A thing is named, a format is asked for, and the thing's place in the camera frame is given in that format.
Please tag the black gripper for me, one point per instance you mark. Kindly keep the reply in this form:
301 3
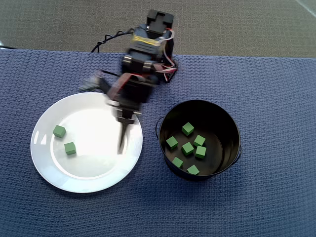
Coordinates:
126 115

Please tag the small green cube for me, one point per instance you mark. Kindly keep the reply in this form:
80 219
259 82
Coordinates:
199 140
187 148
69 148
59 131
171 142
177 162
193 169
200 151
187 129

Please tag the white round plate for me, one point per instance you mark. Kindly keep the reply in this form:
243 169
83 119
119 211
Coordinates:
86 168

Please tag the black metal bucket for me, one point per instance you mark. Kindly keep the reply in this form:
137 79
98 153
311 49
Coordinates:
214 116

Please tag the blue woven table cloth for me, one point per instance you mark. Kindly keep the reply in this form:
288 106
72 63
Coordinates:
247 197

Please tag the small wrist camera board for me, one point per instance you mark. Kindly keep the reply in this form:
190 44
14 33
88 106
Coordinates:
91 84

